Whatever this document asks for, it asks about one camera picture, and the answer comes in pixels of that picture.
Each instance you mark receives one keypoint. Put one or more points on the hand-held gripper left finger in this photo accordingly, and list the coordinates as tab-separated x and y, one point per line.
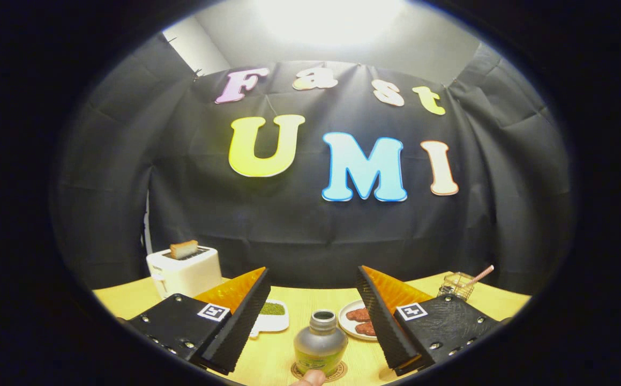
240	332

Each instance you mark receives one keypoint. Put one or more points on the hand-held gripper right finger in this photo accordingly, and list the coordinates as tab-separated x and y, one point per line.
382	327

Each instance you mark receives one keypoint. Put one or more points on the round cork coaster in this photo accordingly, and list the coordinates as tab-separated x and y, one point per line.
340	372

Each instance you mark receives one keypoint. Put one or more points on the silver bottle with green label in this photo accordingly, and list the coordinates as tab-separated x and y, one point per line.
321	343

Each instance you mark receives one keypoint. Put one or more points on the brown meat patty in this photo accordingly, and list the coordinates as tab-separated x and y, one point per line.
358	314
365	329

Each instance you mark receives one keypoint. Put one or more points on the white divided dish with beans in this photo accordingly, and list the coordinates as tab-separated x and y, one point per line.
272	320

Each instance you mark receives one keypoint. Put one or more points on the white round plate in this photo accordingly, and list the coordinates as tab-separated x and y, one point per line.
345	324

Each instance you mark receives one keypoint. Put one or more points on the white toaster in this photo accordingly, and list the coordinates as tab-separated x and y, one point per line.
187	276

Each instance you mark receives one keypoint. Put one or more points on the toast slice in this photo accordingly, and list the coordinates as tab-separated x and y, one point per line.
184	250

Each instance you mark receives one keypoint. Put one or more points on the striped straw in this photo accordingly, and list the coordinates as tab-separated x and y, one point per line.
481	274

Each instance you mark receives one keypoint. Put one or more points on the wooden table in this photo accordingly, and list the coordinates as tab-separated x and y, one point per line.
128	300

